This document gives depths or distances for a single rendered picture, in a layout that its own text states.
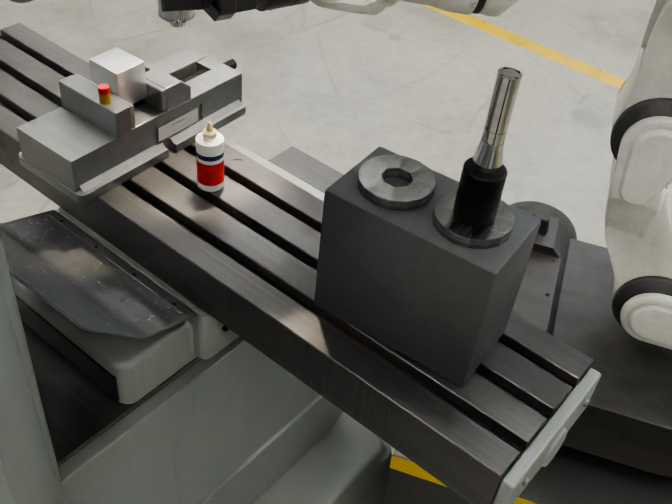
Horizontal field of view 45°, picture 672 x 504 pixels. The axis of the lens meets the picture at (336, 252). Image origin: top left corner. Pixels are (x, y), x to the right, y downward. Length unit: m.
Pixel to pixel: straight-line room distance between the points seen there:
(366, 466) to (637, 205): 0.80
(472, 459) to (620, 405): 0.65
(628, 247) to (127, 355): 0.87
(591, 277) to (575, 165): 1.41
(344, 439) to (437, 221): 1.01
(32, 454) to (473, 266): 0.54
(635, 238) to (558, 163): 1.66
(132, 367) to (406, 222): 0.45
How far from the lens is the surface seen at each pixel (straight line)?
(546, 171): 3.08
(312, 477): 1.78
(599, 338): 1.66
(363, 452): 1.82
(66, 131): 1.25
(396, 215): 0.91
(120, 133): 1.22
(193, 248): 1.13
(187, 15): 1.09
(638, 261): 1.53
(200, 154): 1.19
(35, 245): 1.25
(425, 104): 3.31
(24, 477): 1.03
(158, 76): 1.28
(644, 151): 1.34
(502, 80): 0.81
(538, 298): 1.66
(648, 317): 1.55
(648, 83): 1.34
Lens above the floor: 1.69
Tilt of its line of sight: 42 degrees down
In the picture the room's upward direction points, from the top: 7 degrees clockwise
